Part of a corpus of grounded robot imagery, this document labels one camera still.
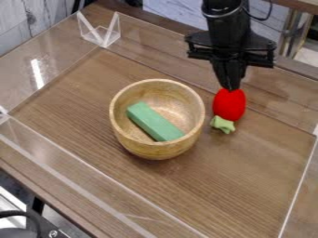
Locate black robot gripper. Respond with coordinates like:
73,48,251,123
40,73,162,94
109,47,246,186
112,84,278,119
186,31,276,91

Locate red plush fruit green leaves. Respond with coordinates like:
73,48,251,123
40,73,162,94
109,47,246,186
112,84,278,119
210,88,246,134

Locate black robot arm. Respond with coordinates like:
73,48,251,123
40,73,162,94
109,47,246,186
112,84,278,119
186,0,276,91

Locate wooden bowl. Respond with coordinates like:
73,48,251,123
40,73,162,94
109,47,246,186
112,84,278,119
109,79,204,160

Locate green rectangular block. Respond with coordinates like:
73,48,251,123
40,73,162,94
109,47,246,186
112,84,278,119
127,101,186,141

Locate black cable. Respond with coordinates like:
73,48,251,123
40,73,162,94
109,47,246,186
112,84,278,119
246,0,274,22

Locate metal table leg frame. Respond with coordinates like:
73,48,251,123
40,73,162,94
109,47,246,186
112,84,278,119
278,9,314,59

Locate clear acrylic corner bracket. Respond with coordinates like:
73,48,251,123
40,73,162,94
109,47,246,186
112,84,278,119
76,12,120,48

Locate black table leg bracket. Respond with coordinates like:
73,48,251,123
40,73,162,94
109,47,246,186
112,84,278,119
27,196,69,238

